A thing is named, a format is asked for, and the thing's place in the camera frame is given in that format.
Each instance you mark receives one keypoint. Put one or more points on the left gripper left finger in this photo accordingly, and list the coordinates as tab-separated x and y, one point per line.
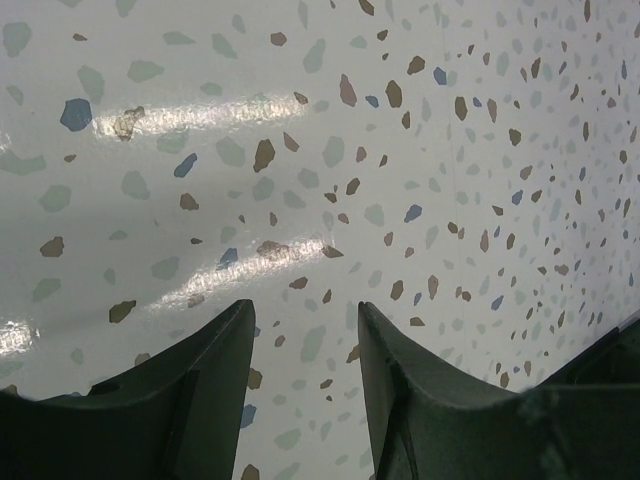
174	416

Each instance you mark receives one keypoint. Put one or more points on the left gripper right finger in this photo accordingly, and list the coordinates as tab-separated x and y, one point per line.
430	420

